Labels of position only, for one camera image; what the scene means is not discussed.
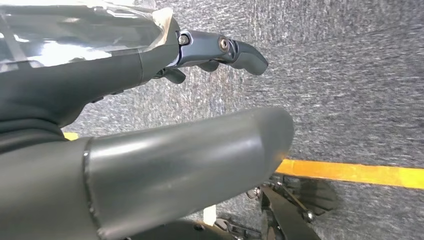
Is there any yellow floor tape square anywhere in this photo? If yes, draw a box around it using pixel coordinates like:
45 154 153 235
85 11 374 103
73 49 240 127
274 158 424 190

